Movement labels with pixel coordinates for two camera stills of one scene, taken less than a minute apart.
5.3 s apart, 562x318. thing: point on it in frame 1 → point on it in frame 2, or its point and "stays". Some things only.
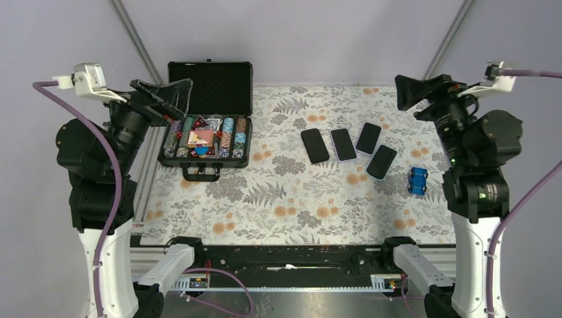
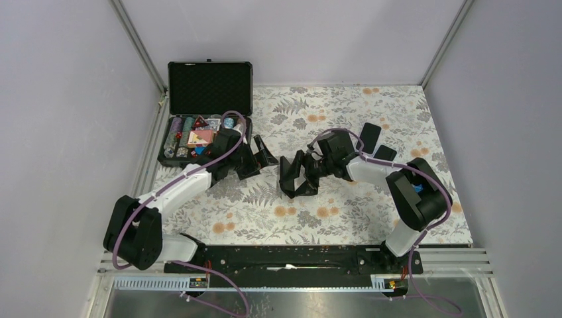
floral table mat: [331, 165] stays
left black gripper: [160, 103] → [263, 157]
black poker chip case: [216, 131] stays
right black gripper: [409, 91] → [306, 188]
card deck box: [199, 138] stays
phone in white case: [368, 138] stays
